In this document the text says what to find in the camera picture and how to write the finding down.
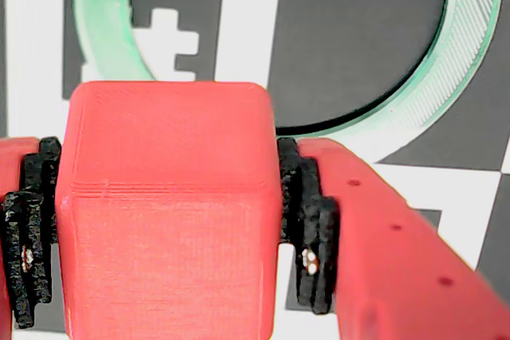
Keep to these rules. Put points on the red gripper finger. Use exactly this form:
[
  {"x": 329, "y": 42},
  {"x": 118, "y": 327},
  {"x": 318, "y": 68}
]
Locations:
[
  {"x": 378, "y": 256},
  {"x": 28, "y": 236}
]

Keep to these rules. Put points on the red cube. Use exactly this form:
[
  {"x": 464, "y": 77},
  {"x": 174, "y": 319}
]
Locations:
[{"x": 167, "y": 196}]

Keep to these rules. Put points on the black white marker board mat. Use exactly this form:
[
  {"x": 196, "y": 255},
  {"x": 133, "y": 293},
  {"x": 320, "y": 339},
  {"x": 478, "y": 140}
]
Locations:
[{"x": 338, "y": 37}]

